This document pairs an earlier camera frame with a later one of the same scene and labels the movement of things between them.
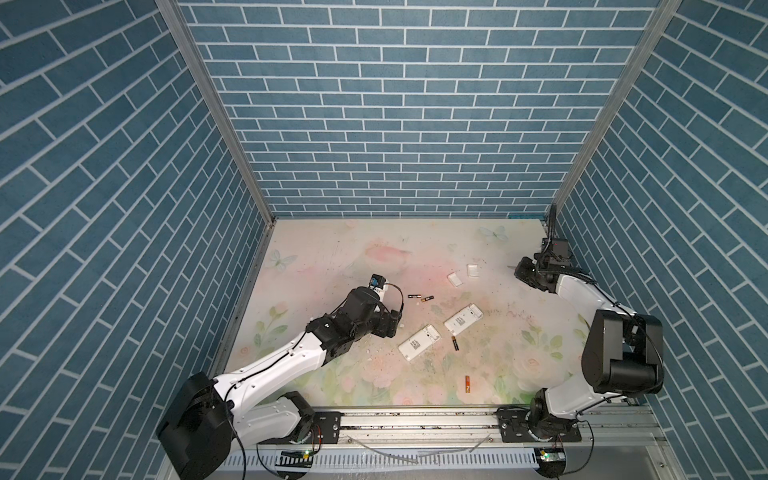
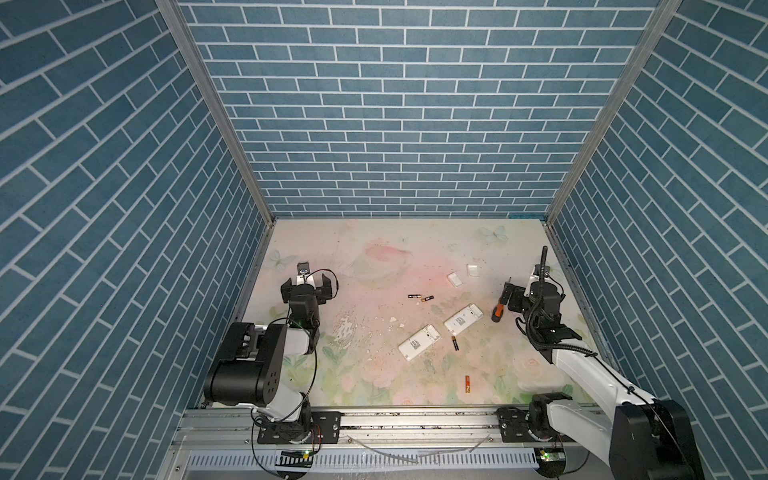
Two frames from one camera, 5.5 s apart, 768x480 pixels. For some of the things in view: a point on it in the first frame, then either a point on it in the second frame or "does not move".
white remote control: [418, 342] does not move
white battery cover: [454, 279] does not move
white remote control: [462, 319] does not move
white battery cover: [472, 270] does not move
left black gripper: [388, 318] -> [323, 292]
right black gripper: [519, 270] -> [518, 294]
